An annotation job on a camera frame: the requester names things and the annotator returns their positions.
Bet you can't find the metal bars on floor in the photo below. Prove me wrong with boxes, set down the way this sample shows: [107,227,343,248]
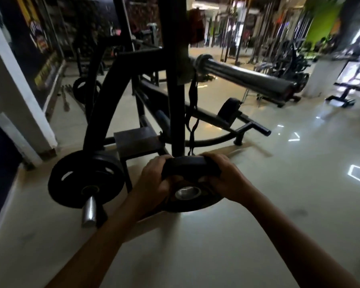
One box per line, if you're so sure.
[59,84,86,114]

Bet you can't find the small black weight plate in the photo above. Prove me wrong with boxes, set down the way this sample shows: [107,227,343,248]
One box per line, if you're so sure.
[73,77,103,105]

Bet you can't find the black bench frame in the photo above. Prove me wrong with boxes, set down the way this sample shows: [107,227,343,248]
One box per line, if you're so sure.
[325,54,360,109]

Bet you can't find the person's left forearm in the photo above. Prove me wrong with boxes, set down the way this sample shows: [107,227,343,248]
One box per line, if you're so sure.
[44,192,157,288]

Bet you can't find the black weight plate with slots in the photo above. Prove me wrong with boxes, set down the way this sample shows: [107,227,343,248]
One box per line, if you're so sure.
[47,151,125,209]

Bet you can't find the black steel rack frame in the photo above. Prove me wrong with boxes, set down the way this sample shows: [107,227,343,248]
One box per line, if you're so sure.
[82,0,272,194]

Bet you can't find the black foam roller pad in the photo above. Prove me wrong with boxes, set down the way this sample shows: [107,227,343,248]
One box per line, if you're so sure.
[217,97,242,125]

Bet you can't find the person's right forearm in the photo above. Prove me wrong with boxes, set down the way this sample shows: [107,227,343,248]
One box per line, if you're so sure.
[243,189,360,288]

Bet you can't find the steel plate storage peg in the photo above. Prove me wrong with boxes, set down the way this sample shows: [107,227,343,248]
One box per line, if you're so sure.
[81,195,98,228]

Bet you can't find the person's right hand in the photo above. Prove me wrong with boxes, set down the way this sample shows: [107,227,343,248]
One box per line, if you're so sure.
[198,152,257,205]

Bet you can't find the red hanging bag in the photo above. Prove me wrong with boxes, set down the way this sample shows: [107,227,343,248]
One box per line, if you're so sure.
[188,8,205,46]

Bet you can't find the black square step plate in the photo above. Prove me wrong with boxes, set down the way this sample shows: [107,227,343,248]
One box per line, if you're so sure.
[113,127,165,161]

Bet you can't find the white pillar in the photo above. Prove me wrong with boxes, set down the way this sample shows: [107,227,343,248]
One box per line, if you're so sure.
[301,55,350,98]

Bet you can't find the black gym machine with plates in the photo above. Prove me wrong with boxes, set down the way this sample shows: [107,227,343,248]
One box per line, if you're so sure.
[253,39,312,107]

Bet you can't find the dark wall poster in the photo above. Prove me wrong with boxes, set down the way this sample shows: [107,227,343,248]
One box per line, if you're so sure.
[0,0,67,110]

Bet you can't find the person's left hand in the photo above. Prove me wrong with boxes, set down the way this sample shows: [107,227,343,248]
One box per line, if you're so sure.
[128,154,184,219]

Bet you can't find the steel barbell sleeve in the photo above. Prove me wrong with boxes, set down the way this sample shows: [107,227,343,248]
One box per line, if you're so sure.
[194,53,298,101]

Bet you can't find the black hanging strap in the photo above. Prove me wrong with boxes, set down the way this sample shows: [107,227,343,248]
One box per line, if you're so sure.
[184,72,201,157]

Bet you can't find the black weight plate steel hub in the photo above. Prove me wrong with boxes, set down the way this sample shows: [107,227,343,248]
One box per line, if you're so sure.
[160,155,226,213]

